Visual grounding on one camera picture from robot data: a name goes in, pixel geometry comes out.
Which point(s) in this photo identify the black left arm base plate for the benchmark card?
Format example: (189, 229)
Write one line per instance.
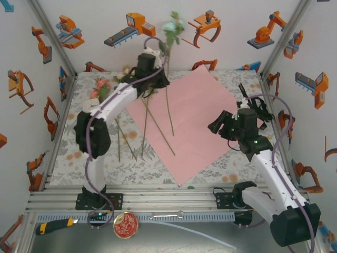
(117, 201)

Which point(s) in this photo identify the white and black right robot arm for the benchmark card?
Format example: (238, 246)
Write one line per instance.
(266, 168)

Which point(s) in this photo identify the yellow and black utility knife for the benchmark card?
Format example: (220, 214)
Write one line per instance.
(56, 225)

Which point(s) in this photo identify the teal artificial flower stem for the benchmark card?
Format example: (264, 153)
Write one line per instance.
(169, 26)

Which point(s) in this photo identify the grey floral tablecloth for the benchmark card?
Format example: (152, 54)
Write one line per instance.
(147, 174)

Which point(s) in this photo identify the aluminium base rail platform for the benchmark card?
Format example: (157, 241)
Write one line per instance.
(171, 200)

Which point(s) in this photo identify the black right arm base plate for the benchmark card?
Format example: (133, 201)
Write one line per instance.
(223, 201)

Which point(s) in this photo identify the aluminium frame post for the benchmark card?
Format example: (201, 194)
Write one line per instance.
(54, 39)
(283, 39)

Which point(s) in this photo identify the pink and purple wrapping paper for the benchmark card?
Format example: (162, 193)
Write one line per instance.
(189, 118)

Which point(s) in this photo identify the thin white plastic tube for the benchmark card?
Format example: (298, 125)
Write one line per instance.
(184, 227)

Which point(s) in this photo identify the round red and gold tin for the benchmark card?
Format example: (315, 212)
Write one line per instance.
(126, 226)

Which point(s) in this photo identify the aluminium side rail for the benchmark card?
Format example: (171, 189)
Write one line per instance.
(266, 88)
(64, 110)

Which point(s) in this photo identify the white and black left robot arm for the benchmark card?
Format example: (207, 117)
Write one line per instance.
(113, 102)

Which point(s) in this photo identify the black ribbon with gold print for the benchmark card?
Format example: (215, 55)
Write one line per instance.
(263, 113)

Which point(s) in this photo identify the small white square clock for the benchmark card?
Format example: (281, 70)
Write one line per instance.
(88, 104)

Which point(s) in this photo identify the silver wrench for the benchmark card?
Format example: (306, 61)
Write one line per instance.
(166, 216)

